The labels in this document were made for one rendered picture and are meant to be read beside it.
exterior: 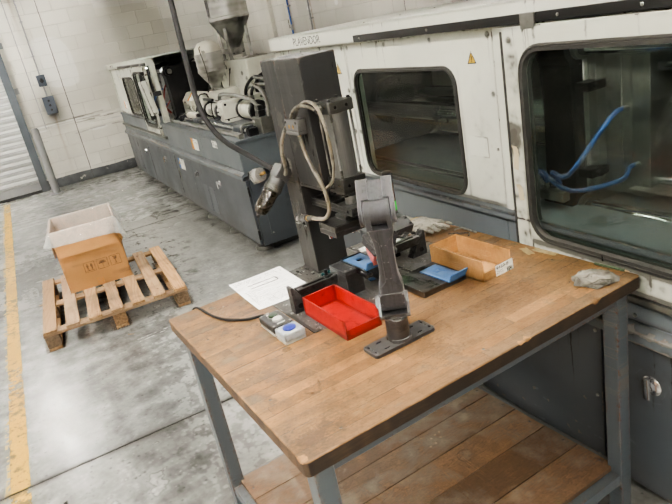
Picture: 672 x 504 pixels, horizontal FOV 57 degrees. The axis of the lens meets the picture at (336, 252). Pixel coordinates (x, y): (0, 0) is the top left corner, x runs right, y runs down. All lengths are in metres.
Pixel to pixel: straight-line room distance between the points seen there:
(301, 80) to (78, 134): 9.18
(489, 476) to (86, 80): 9.62
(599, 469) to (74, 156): 9.76
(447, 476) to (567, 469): 0.39
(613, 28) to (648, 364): 1.00
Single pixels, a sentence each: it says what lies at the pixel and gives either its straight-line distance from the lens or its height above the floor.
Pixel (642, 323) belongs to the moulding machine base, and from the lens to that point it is 2.10.
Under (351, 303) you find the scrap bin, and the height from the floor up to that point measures 0.92.
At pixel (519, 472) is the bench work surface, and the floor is 0.22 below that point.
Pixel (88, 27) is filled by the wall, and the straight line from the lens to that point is 11.00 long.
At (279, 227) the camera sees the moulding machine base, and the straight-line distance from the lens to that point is 5.20.
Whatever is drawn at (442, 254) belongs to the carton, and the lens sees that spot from 2.07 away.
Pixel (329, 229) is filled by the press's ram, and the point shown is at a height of 1.13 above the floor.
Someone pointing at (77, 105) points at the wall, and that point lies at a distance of 10.95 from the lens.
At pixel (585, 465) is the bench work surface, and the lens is 2.32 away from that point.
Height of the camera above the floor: 1.75
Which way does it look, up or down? 21 degrees down
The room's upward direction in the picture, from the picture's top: 11 degrees counter-clockwise
